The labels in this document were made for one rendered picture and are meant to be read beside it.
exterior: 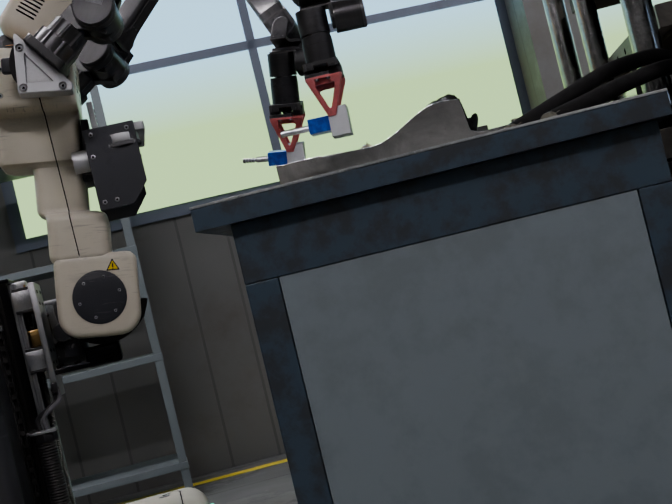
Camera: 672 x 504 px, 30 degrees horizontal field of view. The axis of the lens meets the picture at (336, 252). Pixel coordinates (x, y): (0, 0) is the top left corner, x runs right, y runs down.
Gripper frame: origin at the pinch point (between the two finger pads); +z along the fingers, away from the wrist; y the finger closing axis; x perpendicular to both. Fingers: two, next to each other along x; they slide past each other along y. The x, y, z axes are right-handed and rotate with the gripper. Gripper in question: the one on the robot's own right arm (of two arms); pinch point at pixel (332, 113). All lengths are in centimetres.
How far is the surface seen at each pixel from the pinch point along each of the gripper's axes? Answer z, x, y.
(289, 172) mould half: 8.0, 11.4, 10.0
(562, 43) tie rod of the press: -23, -61, 138
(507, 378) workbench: 50, -19, -50
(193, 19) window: -90, 67, 288
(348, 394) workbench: 47, 3, -50
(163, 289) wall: 18, 103, 281
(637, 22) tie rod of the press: -7, -62, 22
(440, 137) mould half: 7.9, -18.5, 10.3
